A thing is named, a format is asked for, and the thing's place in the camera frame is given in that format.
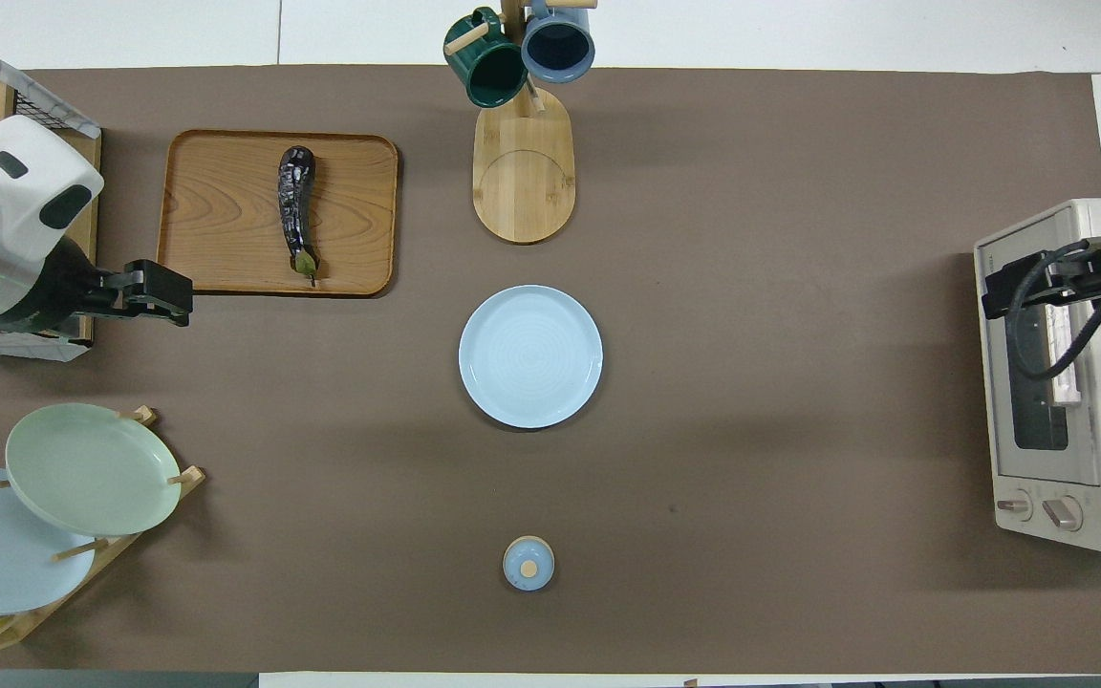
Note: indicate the light blue ringed plate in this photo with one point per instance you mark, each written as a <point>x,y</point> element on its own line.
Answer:
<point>531,358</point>

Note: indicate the glass oven door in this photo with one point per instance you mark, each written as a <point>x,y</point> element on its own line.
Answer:
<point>1000,401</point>

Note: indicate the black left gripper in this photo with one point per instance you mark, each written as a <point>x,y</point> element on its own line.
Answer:
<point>53,291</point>

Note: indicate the wooden serving tray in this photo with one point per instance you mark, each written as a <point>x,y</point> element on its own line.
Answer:
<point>216,215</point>

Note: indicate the pale green plate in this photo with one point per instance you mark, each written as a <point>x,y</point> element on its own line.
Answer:
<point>92,468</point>

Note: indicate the dark purple eggplant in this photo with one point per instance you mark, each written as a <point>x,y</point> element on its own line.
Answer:
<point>294,205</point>

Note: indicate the blue lid with wooden knob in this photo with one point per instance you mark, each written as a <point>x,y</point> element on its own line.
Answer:
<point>528,564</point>

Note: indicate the wooden mug tree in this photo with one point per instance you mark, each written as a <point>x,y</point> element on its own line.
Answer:
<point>524,177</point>

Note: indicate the silver oven knob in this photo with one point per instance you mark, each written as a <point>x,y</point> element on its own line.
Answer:
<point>1063,514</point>
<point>1015,505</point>

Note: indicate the brown table mat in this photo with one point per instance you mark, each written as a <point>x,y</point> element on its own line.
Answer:
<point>751,382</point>

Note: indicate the dark green mug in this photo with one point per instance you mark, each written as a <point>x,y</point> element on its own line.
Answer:
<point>488,67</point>

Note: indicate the blue mug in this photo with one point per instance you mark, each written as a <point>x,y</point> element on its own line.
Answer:
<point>558,46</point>

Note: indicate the wooden plate rack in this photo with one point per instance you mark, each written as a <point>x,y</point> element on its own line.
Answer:
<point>120,549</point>

